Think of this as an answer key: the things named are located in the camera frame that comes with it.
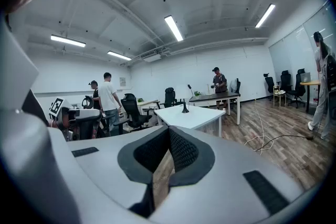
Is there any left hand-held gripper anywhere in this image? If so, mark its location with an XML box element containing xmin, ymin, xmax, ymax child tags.
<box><xmin>48</xmin><ymin>97</ymin><xmax>79</xmax><ymax>141</ymax></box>

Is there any black office chair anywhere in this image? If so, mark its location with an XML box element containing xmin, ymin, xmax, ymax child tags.
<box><xmin>280</xmin><ymin>70</ymin><xmax>293</xmax><ymax>99</ymax></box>
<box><xmin>230</xmin><ymin>78</ymin><xmax>242</xmax><ymax>109</ymax></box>
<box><xmin>264</xmin><ymin>73</ymin><xmax>277</xmax><ymax>102</ymax></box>
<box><xmin>287</xmin><ymin>68</ymin><xmax>307</xmax><ymax>109</ymax></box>
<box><xmin>120</xmin><ymin>93</ymin><xmax>153</xmax><ymax>131</ymax></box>
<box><xmin>159</xmin><ymin>87</ymin><xmax>177</xmax><ymax>109</ymax></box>
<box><xmin>75</xmin><ymin>95</ymin><xmax>107</xmax><ymax>141</ymax></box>

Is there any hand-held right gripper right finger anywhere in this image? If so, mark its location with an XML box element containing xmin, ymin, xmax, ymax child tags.
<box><xmin>149</xmin><ymin>125</ymin><xmax>307</xmax><ymax>224</ymax></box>

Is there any white square table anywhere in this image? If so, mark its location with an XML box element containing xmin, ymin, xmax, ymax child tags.
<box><xmin>154</xmin><ymin>104</ymin><xmax>226</xmax><ymax>137</ymax></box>

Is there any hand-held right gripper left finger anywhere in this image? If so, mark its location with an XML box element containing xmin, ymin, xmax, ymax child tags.
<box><xmin>67</xmin><ymin>125</ymin><xmax>171</xmax><ymax>218</ymax></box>

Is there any light wooden desk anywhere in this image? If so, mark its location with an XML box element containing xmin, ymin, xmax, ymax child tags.
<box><xmin>136</xmin><ymin>99</ymin><xmax>160</xmax><ymax>114</ymax></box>

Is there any gold side table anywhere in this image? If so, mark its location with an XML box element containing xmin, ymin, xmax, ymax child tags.
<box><xmin>272</xmin><ymin>85</ymin><xmax>287</xmax><ymax>108</ymax></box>

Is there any black floor cable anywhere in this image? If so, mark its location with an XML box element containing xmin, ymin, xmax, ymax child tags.
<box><xmin>256</xmin><ymin>134</ymin><xmax>315</xmax><ymax>155</ymax></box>

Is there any white ceiling air conditioner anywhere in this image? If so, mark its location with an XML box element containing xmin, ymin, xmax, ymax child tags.
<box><xmin>143</xmin><ymin>54</ymin><xmax>162</xmax><ymax>63</ymax></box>

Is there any dark brown desk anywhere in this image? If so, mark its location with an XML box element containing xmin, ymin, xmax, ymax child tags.
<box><xmin>188</xmin><ymin>91</ymin><xmax>242</xmax><ymax>125</ymax></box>

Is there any white floor cable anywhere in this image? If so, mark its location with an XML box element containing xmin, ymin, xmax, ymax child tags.
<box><xmin>244</xmin><ymin>98</ymin><xmax>275</xmax><ymax>153</ymax></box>

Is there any ceiling light strip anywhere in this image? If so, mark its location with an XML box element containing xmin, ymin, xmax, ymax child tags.
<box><xmin>164</xmin><ymin>15</ymin><xmax>184</xmax><ymax>42</ymax></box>
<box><xmin>107</xmin><ymin>50</ymin><xmax>132</xmax><ymax>61</ymax></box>
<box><xmin>50</xmin><ymin>34</ymin><xmax>87</xmax><ymax>48</ymax></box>
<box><xmin>255</xmin><ymin>3</ymin><xmax>277</xmax><ymax>29</ymax></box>

